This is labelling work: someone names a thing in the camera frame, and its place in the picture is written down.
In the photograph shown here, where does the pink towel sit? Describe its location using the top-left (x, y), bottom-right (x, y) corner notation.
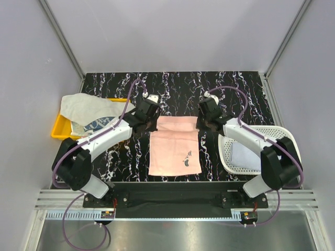
top-left (149, 116), bottom-right (202, 177)

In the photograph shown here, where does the light blue towel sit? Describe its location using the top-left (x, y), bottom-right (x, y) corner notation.
top-left (230, 142), bottom-right (261, 172)

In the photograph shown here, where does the cream white towel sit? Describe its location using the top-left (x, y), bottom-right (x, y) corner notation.
top-left (60, 93), bottom-right (135, 127)

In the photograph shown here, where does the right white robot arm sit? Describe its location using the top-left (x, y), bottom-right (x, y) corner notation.
top-left (197, 97), bottom-right (303, 208)

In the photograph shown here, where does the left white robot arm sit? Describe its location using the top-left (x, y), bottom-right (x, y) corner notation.
top-left (52, 95), bottom-right (160, 207)

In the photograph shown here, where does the black marble pattern mat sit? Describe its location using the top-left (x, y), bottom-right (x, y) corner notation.
top-left (81, 71), bottom-right (274, 182)

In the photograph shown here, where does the white perforated plastic basket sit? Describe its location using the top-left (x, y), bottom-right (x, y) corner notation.
top-left (218, 125), bottom-right (300, 175)

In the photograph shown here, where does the blue patterned white towel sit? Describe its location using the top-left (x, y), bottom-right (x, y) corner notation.
top-left (71, 117), bottom-right (116, 138)

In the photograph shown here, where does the yellow plastic tray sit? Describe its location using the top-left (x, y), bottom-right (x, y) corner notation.
top-left (51, 98), bottom-right (130, 140)

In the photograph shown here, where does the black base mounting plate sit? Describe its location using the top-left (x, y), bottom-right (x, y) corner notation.
top-left (83, 181), bottom-right (269, 221)

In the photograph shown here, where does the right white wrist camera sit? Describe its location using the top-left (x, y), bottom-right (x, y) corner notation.
top-left (204, 92), bottom-right (219, 104)

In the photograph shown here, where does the slotted cable duct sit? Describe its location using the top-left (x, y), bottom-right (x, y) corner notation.
top-left (46, 210), bottom-right (115, 221)

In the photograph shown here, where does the left aluminium frame post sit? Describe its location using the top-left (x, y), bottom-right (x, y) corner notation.
top-left (37, 0), bottom-right (86, 80)

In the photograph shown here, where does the aluminium frame post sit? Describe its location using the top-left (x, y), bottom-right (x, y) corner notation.
top-left (264, 0), bottom-right (313, 79)
top-left (37, 0), bottom-right (86, 80)

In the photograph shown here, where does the right aluminium frame post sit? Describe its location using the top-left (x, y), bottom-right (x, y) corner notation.
top-left (264, 0), bottom-right (313, 79)

